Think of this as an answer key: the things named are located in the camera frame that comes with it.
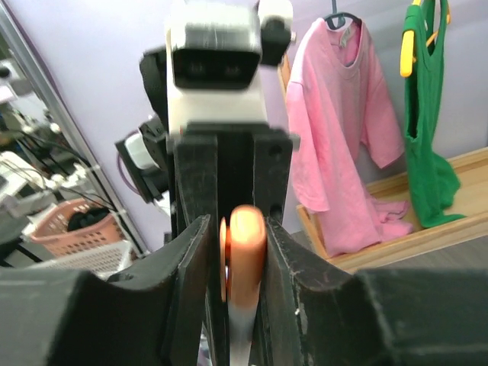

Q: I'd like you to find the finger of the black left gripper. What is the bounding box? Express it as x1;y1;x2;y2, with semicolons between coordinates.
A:
252;131;293;224

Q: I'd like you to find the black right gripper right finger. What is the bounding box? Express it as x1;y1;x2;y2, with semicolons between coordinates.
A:
262;218;487;365

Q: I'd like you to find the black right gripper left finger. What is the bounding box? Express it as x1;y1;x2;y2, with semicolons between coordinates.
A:
1;215;211;365

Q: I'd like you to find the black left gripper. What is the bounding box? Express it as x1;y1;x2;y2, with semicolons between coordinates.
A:
139;49;218;244

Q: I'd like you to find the orange highlighter cap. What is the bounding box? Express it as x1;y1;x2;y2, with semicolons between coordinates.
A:
219;205;267;310

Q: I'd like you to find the grey highlighter with orange tip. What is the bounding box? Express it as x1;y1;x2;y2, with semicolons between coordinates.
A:
228;302;257;366

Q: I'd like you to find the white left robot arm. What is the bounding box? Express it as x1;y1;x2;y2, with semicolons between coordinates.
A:
116;48;293;235

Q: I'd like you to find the pink cloth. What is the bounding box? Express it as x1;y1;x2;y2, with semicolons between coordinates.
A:
286;18;409;254

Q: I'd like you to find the white perforated basket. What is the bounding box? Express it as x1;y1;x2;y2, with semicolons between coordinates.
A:
28;241;132;280

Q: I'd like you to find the pink basket with dark clothes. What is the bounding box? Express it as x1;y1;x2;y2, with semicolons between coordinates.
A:
29;198;125;258

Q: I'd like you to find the blue-grey clothes hanger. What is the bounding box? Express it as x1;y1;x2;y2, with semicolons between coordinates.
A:
323;0;362;31

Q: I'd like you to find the yellow clothes hanger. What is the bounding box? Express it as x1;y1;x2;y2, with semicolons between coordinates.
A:
399;0;453;79

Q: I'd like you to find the green cloth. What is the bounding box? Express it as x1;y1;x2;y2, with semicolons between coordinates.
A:
403;1;463;228

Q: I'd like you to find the wooden rack base tray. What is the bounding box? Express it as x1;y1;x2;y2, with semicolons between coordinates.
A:
297;147;487;273

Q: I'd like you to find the wooden rack frame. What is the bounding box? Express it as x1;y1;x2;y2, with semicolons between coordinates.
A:
278;53;291;99

